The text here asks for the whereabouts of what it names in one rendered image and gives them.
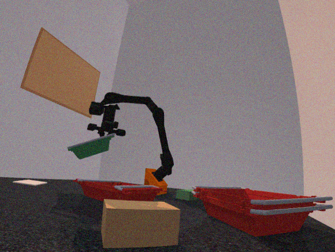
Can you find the green rectangular block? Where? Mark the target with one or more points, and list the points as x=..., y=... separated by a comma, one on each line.
x=186, y=195

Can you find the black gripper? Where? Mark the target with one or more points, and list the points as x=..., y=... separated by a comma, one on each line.
x=101, y=131

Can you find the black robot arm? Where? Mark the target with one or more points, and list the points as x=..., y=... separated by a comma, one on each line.
x=97, y=108

